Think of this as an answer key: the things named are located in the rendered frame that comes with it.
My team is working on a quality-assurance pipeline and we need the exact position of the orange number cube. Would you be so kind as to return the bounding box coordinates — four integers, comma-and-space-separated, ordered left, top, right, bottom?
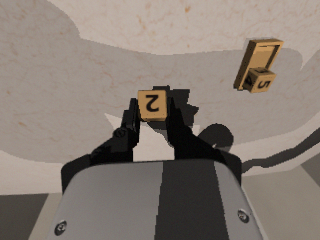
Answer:
138, 90, 167, 122
242, 67, 276, 93

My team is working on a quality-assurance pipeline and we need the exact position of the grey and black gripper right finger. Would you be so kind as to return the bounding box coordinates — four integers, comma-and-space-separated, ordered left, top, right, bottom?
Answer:
165, 97, 242, 186

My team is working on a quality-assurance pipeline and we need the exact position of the wooden tray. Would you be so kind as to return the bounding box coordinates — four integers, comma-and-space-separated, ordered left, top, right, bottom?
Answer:
233, 39, 284, 90

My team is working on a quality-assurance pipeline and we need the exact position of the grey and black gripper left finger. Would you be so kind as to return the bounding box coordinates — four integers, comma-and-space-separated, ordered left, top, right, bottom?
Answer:
61, 98, 140, 196

